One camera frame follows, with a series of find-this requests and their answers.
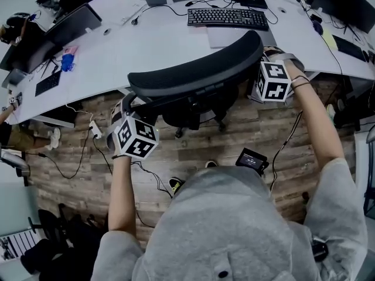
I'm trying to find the long black power cable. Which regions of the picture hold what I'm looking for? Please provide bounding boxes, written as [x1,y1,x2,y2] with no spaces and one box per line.
[25,127,93,180]

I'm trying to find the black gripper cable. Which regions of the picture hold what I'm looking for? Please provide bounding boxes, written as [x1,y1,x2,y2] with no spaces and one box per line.
[269,111,304,192]
[130,161,174,199]

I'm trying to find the black clip-on device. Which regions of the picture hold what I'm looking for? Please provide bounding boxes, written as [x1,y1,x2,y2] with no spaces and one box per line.
[311,237,329,263]

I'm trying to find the black mesh office chair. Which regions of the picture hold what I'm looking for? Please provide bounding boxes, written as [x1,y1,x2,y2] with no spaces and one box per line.
[127,30,264,139]

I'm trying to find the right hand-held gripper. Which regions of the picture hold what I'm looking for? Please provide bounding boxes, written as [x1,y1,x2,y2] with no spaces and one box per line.
[248,53,305,103]

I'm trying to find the large black keyboard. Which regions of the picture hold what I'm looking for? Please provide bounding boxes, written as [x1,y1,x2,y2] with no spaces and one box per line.
[186,8,270,32]

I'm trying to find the flat black keyboard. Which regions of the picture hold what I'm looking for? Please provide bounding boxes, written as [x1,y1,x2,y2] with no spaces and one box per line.
[332,34,368,63]

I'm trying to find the person's grey hoodie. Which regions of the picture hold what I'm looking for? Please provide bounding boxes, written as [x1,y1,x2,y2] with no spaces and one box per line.
[91,156,369,281]

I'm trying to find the person's left black shoe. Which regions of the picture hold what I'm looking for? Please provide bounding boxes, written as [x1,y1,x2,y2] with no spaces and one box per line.
[169,176,186,195]

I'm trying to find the person's right forearm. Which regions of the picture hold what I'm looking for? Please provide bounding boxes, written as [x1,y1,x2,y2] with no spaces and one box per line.
[286,63,346,184]

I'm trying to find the person's left forearm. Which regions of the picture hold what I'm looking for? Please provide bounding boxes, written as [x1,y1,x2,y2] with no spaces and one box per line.
[107,156,138,237]

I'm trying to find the black cable with plug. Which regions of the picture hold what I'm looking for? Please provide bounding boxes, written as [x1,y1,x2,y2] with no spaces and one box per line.
[131,4,190,26]

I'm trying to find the small black keyboard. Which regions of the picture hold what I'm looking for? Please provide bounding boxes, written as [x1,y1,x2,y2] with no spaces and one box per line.
[34,70,63,97]

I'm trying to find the yellow note pad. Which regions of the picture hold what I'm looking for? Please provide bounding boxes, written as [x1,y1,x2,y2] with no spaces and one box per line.
[321,28,338,50]

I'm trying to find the person's left hand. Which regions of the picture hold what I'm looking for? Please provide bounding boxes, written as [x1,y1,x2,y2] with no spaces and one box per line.
[110,100,126,128]

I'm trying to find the white black striped panel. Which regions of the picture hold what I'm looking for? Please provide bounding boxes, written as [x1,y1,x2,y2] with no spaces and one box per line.
[0,229,40,262]

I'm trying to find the white curved desk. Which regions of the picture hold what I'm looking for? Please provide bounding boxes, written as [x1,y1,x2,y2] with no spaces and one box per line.
[0,0,375,128]

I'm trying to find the black hanging desk cable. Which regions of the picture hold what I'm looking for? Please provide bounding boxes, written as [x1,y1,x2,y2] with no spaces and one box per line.
[322,35,344,78]

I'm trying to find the black display device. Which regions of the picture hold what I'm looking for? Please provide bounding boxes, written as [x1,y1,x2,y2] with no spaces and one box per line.
[235,147,270,177]

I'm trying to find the white power cable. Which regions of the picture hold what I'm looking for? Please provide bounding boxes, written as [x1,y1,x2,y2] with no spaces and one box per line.
[66,103,95,124]

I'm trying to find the white wristband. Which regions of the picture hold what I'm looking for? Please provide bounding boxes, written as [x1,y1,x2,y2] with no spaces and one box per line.
[290,78,308,90]

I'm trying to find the blue object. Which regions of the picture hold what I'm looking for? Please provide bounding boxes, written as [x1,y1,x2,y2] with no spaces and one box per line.
[60,53,76,72]

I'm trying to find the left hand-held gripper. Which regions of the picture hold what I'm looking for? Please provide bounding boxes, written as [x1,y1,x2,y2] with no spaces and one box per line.
[105,93,161,161]

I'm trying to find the person's right hand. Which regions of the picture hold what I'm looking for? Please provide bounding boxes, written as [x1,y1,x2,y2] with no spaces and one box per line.
[262,46,287,60]

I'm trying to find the white power strip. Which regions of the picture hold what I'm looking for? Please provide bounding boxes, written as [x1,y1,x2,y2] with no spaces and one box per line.
[88,121,103,139]

